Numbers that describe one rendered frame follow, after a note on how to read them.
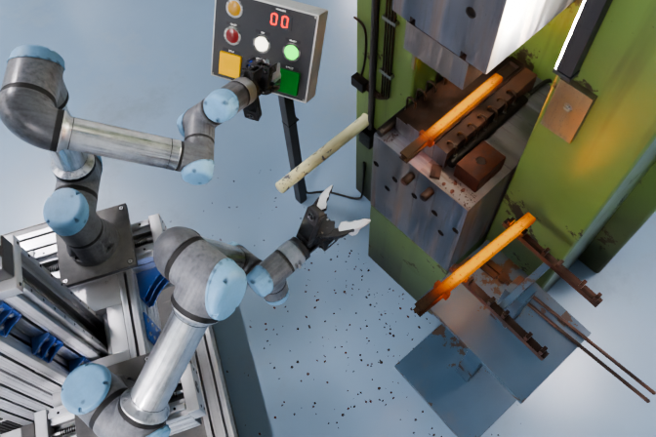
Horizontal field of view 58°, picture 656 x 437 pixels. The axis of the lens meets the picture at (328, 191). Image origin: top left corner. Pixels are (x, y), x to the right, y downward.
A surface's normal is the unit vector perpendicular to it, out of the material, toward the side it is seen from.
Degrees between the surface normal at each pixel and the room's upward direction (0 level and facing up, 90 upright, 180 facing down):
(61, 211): 8
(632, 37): 90
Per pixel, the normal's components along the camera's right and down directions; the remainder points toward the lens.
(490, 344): -0.04, -0.51
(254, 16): -0.34, 0.44
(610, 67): -0.73, 0.60
